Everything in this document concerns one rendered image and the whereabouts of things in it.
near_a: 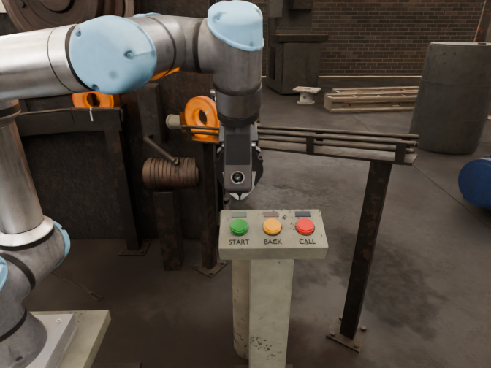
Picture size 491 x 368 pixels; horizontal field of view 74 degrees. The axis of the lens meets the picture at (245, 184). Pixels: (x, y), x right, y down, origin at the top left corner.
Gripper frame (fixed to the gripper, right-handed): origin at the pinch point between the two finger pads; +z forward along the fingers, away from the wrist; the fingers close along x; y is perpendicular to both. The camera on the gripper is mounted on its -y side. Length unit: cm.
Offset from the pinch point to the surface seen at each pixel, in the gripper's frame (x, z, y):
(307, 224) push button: -15.3, 9.3, -0.4
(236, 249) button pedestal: 1.0, 10.7, -5.5
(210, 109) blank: 10, 15, 55
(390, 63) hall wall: -334, 273, 622
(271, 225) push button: -7.0, 9.2, -0.4
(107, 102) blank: 53, 22, 74
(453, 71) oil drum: -173, 74, 196
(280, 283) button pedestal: -9.3, 21.9, -8.2
